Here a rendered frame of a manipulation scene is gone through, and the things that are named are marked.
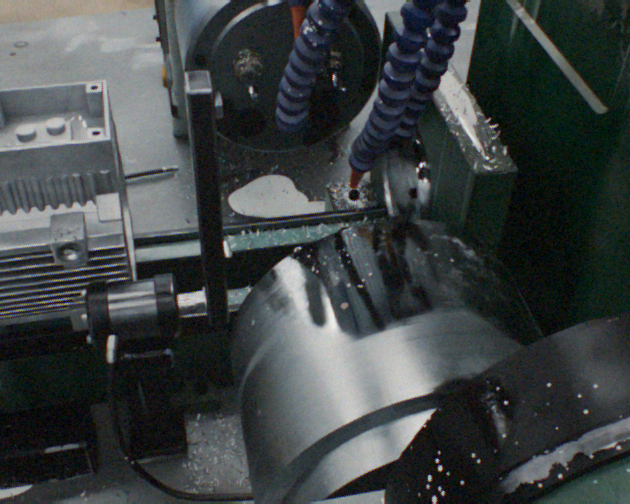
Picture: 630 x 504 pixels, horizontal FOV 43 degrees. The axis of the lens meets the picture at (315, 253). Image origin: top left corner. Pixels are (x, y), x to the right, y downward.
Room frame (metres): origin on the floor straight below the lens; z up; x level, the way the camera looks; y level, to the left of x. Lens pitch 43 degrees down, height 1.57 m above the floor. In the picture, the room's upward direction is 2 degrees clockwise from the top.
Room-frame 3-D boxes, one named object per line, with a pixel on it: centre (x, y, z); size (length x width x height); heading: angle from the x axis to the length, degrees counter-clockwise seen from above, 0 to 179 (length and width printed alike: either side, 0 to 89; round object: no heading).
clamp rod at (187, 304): (0.50, 0.13, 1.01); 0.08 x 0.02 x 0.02; 103
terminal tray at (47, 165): (0.62, 0.25, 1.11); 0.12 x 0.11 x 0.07; 104
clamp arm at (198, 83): (0.51, 0.09, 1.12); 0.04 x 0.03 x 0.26; 103
